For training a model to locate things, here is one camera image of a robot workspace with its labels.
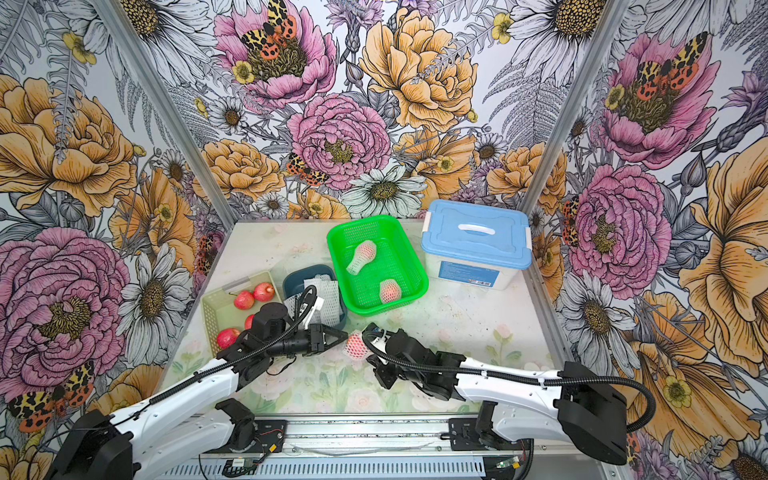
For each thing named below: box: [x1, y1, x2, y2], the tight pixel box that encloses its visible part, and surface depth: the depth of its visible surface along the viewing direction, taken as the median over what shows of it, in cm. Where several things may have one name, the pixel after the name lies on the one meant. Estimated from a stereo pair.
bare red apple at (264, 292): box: [253, 282, 275, 303], surface depth 98 cm
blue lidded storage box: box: [421, 199, 533, 290], surface depth 96 cm
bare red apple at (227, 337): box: [216, 328, 240, 350], surface depth 87 cm
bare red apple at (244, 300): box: [233, 290, 255, 311], surface depth 96 cm
